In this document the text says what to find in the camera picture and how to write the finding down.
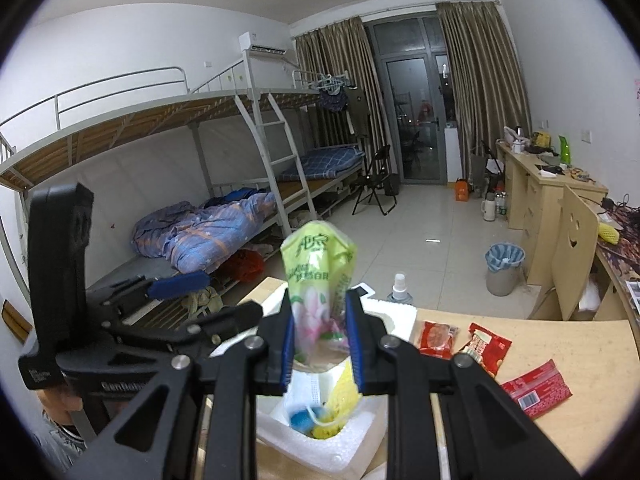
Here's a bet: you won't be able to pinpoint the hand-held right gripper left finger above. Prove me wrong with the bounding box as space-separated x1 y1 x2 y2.
65 287 296 480

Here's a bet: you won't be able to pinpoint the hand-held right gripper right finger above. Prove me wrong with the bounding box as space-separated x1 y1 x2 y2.
345 287 583 480

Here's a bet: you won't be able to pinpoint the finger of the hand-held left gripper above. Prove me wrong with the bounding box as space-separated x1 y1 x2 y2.
105 301 264 358
86 270 211 311

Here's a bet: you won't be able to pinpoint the white face mask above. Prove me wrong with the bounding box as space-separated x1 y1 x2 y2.
287 367 331 411

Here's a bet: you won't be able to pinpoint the green tissue packet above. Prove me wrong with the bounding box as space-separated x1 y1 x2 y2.
280 220 358 373

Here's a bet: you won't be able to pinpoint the white foam box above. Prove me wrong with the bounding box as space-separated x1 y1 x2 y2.
207 277 418 478

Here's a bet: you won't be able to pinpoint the beige cloth bundle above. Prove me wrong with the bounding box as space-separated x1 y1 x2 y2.
182 287 223 318

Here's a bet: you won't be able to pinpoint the red plastic bag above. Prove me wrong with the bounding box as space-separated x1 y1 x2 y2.
227 250 266 283

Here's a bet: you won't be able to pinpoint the blue patterned quilt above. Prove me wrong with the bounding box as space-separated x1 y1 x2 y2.
131 189 278 275

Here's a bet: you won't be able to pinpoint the clear spray bottle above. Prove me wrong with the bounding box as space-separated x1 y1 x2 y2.
389 272 414 306

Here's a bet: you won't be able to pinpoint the small square red packet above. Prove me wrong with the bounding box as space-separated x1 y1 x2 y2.
416 320 460 358

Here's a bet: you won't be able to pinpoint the red and white snack packet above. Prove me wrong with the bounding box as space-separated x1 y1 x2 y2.
457 322 513 378

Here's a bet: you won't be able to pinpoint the metal bunk bed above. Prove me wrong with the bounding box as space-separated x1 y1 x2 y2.
0 65 371 341

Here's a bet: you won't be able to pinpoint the white bed ladder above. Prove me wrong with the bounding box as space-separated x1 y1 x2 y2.
234 91 318 238

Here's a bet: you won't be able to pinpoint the grey trash bin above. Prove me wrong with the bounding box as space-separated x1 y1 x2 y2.
484 242 526 297

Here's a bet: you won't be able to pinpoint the black folding chair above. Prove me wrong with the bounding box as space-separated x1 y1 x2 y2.
351 145 399 217

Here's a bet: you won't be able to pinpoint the blue checked mattress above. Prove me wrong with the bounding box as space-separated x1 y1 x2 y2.
277 144 365 182

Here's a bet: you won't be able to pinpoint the large red snack packet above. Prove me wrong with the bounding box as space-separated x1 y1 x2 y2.
500 358 572 421

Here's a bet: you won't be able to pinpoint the light wooden desk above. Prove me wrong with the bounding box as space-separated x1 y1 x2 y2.
495 140 608 286

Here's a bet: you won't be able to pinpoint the wooden chair with smiley cutout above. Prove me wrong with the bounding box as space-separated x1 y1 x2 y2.
530 183 601 322

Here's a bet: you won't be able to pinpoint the dark hanging clothes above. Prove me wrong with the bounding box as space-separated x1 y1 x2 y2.
317 87 351 113

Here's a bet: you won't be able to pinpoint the glass balcony door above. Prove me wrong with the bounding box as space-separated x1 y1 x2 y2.
365 10 453 186

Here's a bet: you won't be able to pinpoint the white kettle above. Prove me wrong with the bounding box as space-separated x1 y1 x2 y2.
501 126 526 153

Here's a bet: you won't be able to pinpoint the white air conditioner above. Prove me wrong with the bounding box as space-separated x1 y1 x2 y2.
238 31 289 57

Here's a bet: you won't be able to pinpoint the desk with patterned mat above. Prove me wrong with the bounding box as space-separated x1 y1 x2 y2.
592 210 640 331

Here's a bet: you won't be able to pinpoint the yellow foam net on desk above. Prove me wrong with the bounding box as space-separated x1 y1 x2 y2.
597 221 623 246

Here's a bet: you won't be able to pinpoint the brown curtain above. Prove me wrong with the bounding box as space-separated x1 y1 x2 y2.
295 16 391 181
436 1 533 181

